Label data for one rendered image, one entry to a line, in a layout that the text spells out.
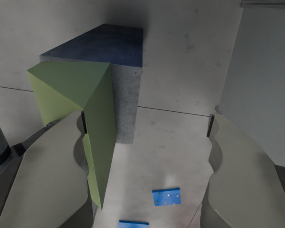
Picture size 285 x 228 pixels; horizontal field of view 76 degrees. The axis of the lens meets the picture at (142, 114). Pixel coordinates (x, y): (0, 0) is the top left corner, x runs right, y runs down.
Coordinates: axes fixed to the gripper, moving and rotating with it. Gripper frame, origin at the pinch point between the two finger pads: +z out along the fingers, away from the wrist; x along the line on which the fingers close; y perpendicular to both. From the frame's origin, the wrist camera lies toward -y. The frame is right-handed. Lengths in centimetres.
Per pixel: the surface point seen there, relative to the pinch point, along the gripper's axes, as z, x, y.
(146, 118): 143, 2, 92
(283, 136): 63, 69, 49
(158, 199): 140, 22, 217
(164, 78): 143, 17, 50
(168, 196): 140, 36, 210
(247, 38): 123, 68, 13
